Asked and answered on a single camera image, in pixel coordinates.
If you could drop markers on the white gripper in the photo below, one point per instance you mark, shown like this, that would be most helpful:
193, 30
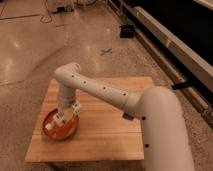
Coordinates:
68, 114

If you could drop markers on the long metal rail beam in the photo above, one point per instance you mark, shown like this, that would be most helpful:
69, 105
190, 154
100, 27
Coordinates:
191, 74

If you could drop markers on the wooden table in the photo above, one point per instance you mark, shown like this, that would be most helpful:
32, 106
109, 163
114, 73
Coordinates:
102, 134

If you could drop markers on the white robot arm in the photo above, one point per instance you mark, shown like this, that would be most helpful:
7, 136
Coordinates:
165, 137

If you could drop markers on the black box on floor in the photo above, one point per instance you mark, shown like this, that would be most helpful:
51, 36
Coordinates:
127, 31

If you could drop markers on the blue sponge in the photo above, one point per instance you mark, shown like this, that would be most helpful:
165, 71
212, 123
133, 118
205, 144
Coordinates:
127, 116

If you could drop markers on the orange ceramic bowl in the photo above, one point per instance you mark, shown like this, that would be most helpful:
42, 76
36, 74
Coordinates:
61, 133

